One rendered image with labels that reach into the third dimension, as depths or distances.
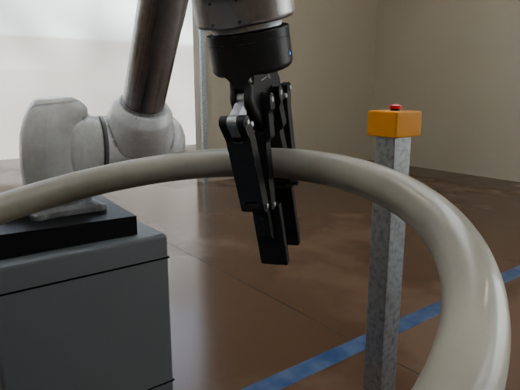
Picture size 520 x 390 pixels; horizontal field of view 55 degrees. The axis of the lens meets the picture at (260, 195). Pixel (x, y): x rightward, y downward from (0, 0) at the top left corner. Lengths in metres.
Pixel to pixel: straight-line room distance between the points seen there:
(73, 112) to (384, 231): 1.01
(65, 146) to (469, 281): 1.08
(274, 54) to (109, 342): 0.96
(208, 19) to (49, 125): 0.84
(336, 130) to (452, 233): 7.22
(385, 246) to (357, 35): 6.28
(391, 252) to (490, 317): 1.46
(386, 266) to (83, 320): 0.96
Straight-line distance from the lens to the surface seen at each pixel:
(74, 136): 1.24
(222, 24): 0.44
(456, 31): 7.31
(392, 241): 1.68
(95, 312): 1.24
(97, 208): 1.29
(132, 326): 1.29
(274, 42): 0.44
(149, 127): 1.23
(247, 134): 0.43
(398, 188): 0.37
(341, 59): 7.54
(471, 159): 7.15
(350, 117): 7.71
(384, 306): 1.75
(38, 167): 1.26
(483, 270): 0.27
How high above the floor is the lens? 1.16
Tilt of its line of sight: 12 degrees down
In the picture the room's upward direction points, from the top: straight up
